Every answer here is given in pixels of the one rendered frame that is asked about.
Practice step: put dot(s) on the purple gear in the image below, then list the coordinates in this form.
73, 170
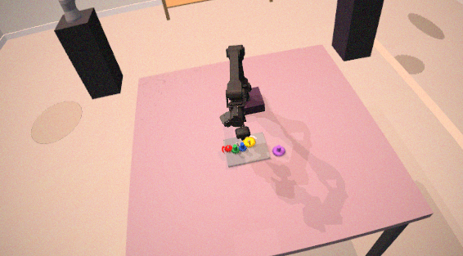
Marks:
278, 151

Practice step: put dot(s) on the blue gear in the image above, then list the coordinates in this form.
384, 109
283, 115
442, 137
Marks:
242, 147

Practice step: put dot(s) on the yellow gear with black stripe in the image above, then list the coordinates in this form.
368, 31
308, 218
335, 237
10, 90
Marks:
251, 143

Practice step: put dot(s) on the small green gear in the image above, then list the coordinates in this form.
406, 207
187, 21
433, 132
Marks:
235, 149

